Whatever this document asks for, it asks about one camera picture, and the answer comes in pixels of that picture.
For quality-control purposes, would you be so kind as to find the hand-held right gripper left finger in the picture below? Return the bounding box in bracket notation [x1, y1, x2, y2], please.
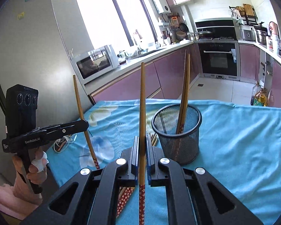
[20, 136, 140, 225]

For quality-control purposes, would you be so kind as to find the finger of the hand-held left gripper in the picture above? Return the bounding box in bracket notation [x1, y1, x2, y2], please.
[37, 119, 90, 143]

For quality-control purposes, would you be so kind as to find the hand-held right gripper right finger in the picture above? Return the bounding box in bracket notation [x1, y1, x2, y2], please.
[145, 137, 264, 225]

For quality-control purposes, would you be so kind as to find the black mesh holder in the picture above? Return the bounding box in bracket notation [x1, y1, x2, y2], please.
[151, 103, 202, 166]

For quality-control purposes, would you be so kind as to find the person's left forearm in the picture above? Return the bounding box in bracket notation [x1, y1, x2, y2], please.
[0, 178, 43, 221]

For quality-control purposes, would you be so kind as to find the person's left hand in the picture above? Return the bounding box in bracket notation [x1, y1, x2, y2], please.
[12, 150, 49, 194]

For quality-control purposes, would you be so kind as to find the grey refrigerator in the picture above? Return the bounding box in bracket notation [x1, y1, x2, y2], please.
[0, 0, 96, 176]

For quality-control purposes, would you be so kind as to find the white microwave oven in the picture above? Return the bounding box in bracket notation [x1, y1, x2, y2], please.
[70, 44, 120, 85]

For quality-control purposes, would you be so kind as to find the pink base cabinets long run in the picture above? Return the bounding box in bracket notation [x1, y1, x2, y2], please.
[91, 43, 201, 104]

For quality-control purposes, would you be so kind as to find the blue floral tablecloth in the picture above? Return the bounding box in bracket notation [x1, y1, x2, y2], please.
[47, 98, 281, 225]

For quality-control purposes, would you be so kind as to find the kitchen window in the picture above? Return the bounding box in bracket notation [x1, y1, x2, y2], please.
[74, 0, 158, 50]

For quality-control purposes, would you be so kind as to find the black built-in oven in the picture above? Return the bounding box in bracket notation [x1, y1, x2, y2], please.
[198, 42, 240, 78]

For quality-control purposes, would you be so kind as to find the yellow cooking oil bottle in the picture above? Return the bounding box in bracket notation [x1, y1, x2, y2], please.
[252, 88, 268, 109]

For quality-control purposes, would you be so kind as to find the black wok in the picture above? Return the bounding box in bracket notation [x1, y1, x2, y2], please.
[198, 29, 213, 38]

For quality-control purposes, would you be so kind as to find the black range hood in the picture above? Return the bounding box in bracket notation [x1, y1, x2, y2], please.
[195, 19, 238, 40]

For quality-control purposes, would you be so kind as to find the pink base cabinets short run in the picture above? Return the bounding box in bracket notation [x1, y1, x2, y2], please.
[238, 43, 281, 110]

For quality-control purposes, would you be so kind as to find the white water heater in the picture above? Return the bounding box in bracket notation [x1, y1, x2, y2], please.
[150, 0, 172, 14]

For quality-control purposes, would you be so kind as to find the stainless steel pot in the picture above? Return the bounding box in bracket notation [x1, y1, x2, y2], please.
[255, 29, 269, 45]

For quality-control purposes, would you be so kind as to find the wooden cutting board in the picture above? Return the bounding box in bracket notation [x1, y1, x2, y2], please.
[243, 3, 253, 17]

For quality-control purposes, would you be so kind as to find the pink kettle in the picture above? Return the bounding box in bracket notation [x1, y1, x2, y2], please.
[268, 22, 280, 36]

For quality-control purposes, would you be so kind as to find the black wall rack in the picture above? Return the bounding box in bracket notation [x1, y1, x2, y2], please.
[229, 3, 258, 27]

